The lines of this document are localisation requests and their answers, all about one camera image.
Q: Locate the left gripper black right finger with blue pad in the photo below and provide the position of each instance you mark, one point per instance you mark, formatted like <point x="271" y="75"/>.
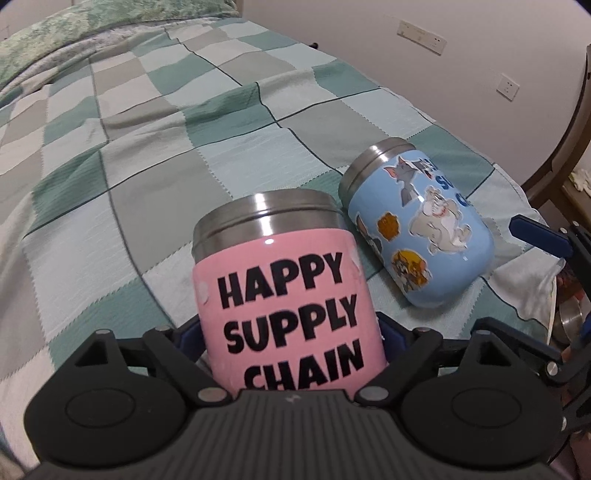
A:
<point x="410" y="358"/>

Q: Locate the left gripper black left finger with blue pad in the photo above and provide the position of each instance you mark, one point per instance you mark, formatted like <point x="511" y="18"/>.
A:
<point x="195" y="386"/>

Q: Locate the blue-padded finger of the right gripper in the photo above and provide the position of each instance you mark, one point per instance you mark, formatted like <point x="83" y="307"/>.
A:
<point x="540" y="236"/>

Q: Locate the pink happy supply chain cup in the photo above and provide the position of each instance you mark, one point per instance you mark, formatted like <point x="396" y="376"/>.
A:
<point x="282" y="297"/>

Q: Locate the blue cartoon sticker cup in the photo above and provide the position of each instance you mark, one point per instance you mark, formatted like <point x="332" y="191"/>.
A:
<point x="429" y="238"/>

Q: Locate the wooden chair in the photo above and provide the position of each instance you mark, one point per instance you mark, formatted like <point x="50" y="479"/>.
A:
<point x="550" y="182"/>

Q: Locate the green checkered blanket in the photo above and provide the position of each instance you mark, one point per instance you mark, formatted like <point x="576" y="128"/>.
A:
<point x="109" y="158"/>

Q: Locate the green floral quilt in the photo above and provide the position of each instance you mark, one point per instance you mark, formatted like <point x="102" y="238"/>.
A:
<point x="88" y="18"/>

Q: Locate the white wall socket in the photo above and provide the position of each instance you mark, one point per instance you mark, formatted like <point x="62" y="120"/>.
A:
<point x="507" y="88"/>

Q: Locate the white wall switch panel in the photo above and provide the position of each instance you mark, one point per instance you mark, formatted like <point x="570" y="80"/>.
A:
<point x="424" y="38"/>

